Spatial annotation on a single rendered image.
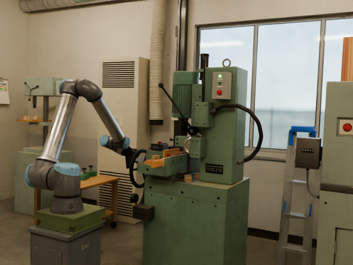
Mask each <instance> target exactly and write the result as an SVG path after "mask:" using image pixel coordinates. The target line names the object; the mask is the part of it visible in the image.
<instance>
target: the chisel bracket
mask: <svg viewBox="0 0 353 265"><path fill-rule="evenodd" d="M189 137H190V136H175V146H177V147H182V149H184V147H183V145H184V142H185V140H186V139H187V138H189Z"/></svg>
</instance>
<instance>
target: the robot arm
mask: <svg viewBox="0 0 353 265"><path fill-rule="evenodd" d="M59 93H60V98H59V102H58V105H57V108H56V111H55V114H54V117H53V120H52V122H51V126H50V129H49V132H48V135H47V138H46V141H45V144H44V147H43V150H42V153H41V156H39V157H37V158H36V160H35V163H33V164H30V165H29V166H28V167H27V169H26V173H25V180H26V183H27V184H28V185H29V186H30V187H32V188H35V189H43V190H51V191H54V198H53V201H52V203H51V206H50V212H51V213H54V214H57V215H70V214H75V213H79V212H82V211H83V210H84V205H83V203H82V200H81V197H80V180H81V172H80V166H79V165H78V164H74V163H70V162H59V158H60V155H61V151H62V149H63V146H64V142H65V139H66V136H67V133H68V129H69V126H70V122H71V119H72V116H73V113H74V110H75V107H76V103H77V101H78V98H79V97H84V98H86V100H87V101H88V102H90V103H92V105H93V107H94V109H95V110H96V112H97V114H98V115H99V117H100V118H101V120H102V122H103V123H104V125H105V127H106V128H107V130H108V131H109V133H110V135H111V136H108V135H102V136H101V137H100V139H99V143H100V145H101V146H103V147H106V148H108V149H110V150H112V151H114V152H116V153H117V154H119V155H121V156H125V159H126V168H127V169H129V167H130V163H131V159H132V157H133V155H134V154H135V153H136V152H137V151H138V150H137V149H132V148H131V147H130V138H129V137H125V135H124V134H123V132H122V131H121V129H120V127H119V125H118V124H117V122H116V120H115V118H114V116H113V115H112V113H111V111H110V109H109V107H108V106H107V104H106V102H105V100H104V99H103V97H102V95H103V93H102V91H101V89H100V88H99V87H98V86H97V85H96V84H95V83H93V82H91V81H89V80H87V79H83V78H81V79H71V78H69V79H64V80H63V81H61V83H60V84H59ZM143 161H144V156H142V157H141V156H140V157H139V156H138V157H137V158H136V160H135V163H137V164H139V163H143Z"/></svg>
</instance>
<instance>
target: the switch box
mask: <svg viewBox="0 0 353 265"><path fill-rule="evenodd" d="M219 75H222V77H221V78H222V80H218V78H219ZM219 81H221V82H222V84H221V85H219V84H218V82H219ZM231 81H232V73H229V72H213V83H212V99H227V100H230V99H231ZM217 86H222V87H217ZM218 90H221V91H222V93H221V94H220V96H222V97H217V95H218V94H217V91H218Z"/></svg>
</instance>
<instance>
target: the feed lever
mask: <svg viewBox="0 0 353 265"><path fill-rule="evenodd" d="M159 87H160V88H162V89H163V91H164V92H165V93H166V95H167V96H168V98H169V99H170V100H171V102H172V103H173V105H174V106H175V108H176V109H177V110H178V112H179V113H180V115H181V116H182V118H183V119H184V120H185V122H186V123H187V125H188V126H189V128H188V134H189V135H190V136H195V135H198V136H200V137H201V138H203V135H201V134H199V129H198V127H195V126H191V125H190V124H189V122H188V121H187V119H186V118H185V117H184V115H183V114H182V113H181V111H180V110H179V108H178V107H177V105H176V104H175V102H174V101H173V100H172V98H171V97H170V95H169V94H168V93H167V91H166V90H165V88H164V87H163V83H159Z"/></svg>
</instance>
